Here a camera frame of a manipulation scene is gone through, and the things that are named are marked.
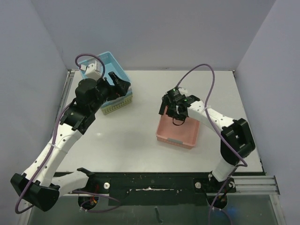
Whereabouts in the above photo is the blue plastic basket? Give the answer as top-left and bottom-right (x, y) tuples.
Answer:
(75, 52), (132, 94)

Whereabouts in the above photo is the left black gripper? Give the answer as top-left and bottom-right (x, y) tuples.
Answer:
(91, 72), (130, 112)

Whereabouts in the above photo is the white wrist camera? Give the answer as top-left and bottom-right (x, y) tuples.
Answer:
(179, 87), (188, 93)
(80, 60), (101, 80)

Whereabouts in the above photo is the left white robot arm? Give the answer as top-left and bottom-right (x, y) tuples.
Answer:
(10, 72), (131, 211)

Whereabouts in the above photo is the aluminium frame rail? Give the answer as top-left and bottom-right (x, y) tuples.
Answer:
(233, 176), (280, 195)

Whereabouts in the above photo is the pink plastic basket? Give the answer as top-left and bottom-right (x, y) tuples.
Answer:
(156, 107), (200, 149)

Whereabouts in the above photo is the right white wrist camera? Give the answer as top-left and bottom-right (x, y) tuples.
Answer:
(179, 87), (188, 93)

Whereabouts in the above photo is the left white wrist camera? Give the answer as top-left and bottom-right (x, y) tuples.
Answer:
(80, 60), (101, 80)

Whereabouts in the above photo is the white plastic basket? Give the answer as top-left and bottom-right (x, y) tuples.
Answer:
(107, 88), (131, 101)

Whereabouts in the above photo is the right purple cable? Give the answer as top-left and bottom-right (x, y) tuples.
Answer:
(175, 64), (248, 211)

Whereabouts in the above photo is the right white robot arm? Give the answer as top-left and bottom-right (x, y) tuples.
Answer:
(159, 87), (256, 192)

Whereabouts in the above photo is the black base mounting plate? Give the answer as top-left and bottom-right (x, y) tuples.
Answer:
(81, 172), (236, 206)

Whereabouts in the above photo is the green plastic basket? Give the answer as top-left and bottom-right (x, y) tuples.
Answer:
(100, 93), (133, 115)

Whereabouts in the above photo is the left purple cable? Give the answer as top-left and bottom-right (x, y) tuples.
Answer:
(15, 53), (121, 214)

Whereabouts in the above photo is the purple cable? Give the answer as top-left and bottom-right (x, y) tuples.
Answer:
(15, 53), (121, 214)
(175, 64), (248, 211)

